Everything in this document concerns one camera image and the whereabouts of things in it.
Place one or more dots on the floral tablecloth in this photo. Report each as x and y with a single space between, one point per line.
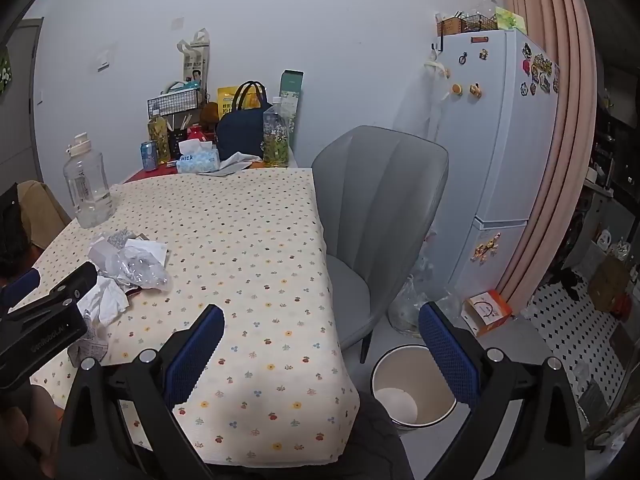
250 260

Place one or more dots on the slim yellow tea bottle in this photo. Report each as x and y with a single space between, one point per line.
157 135

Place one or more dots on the grey chair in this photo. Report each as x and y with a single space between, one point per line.
375 200

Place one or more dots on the clear water jug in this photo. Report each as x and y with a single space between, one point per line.
90 185

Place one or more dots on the orange round magnet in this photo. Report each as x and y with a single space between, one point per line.
456 88

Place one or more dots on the orange white box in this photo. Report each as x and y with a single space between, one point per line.
487 310

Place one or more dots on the white plastic bottle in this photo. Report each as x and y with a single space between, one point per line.
604 240

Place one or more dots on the grey printed paper strip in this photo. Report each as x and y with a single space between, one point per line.
117 237

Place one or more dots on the person's dark clothing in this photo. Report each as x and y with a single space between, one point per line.
372 445

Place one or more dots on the white round waste bin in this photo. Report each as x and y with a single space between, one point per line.
400 385

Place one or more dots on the green patterned box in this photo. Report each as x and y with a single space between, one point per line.
511 19

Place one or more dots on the printed receipt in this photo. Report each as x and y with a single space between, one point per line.
95 347

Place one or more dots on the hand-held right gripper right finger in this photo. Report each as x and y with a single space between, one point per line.
450 355

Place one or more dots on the grey door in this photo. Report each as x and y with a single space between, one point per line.
20 110

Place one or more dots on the tall green box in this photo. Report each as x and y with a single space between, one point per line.
291 90

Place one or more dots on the cluster of fridge magnets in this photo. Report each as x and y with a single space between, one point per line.
540 72

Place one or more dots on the dark crumpled cloth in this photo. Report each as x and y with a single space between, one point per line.
569 282

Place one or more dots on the white hanging plastic bag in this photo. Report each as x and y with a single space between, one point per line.
435 72

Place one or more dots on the pink curtain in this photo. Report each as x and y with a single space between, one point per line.
555 160

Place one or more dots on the white fridge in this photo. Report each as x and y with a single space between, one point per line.
490 135

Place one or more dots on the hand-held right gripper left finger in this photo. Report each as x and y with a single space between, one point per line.
195 355

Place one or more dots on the yellow snack bag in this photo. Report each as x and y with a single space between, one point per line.
226 100

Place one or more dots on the black garment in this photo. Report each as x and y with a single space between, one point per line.
10 230

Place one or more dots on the navy lunch bag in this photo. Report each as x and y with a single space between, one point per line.
240 130

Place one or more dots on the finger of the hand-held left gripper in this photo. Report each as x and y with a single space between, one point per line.
70 285
22 284

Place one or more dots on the blue tissue pack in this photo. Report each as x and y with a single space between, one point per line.
197 162

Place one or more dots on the white paper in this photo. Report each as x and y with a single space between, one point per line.
147 250

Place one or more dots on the clear plastic bag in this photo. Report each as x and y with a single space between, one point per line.
145 272
410 305

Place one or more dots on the brown chair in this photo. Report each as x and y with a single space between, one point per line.
42 205

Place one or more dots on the white wall switch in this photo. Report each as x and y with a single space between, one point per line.
104 60

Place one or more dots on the blue drink can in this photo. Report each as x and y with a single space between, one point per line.
149 157

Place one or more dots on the large green tea bottle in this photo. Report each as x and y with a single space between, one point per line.
276 140

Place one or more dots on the large cardboard box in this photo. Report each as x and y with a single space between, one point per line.
607 282

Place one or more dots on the brown plush toy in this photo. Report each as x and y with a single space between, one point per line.
210 112

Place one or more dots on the green wall decoration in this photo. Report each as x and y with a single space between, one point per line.
4 72

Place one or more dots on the black pen holder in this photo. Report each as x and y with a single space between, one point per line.
176 145

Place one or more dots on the brown wicker basket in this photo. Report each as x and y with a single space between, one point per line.
450 26

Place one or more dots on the person's left hand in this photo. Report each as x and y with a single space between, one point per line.
20 427

